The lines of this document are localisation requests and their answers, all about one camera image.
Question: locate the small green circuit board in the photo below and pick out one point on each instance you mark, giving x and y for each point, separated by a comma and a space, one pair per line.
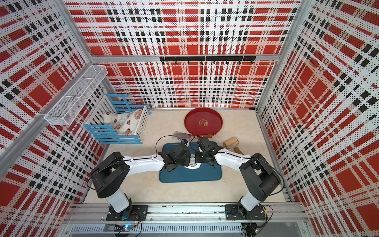
124, 228

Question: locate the doll in patterned cloth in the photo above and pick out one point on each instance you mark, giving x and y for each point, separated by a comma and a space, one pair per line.
123, 124

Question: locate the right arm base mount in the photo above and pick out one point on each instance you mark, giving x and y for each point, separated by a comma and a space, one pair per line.
238, 212

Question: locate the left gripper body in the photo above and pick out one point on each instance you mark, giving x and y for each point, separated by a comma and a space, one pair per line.
185, 161

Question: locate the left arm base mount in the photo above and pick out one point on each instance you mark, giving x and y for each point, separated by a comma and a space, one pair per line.
131, 213

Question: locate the white dough lump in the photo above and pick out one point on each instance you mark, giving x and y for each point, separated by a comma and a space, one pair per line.
193, 166

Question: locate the knife with wooden handle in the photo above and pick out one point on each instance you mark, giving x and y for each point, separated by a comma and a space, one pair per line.
186, 136

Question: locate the teal plastic tray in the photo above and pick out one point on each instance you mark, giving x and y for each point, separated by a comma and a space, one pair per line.
205, 172

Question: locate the white wire mesh basket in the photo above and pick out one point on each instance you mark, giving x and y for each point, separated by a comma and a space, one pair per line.
71, 103

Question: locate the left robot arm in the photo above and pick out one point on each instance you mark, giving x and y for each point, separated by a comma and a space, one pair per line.
108, 176

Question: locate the red round plate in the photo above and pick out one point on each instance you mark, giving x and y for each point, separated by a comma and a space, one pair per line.
203, 122

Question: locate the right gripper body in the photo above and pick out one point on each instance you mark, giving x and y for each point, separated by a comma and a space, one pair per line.
200, 157

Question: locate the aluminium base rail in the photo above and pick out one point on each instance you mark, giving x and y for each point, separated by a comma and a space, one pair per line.
283, 219

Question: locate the black hook rail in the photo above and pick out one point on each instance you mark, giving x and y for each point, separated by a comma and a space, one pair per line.
177, 59

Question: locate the small glass bowl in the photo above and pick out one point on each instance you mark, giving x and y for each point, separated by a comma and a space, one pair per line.
192, 161

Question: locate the blue white toy crib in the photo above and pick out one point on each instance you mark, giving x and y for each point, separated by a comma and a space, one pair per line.
116, 103

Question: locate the wooden rolling pin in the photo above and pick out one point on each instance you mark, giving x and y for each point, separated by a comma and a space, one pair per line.
233, 143

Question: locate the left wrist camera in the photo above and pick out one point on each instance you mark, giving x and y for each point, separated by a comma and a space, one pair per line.
184, 143

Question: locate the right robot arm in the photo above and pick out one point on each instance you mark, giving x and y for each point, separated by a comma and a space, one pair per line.
260, 177

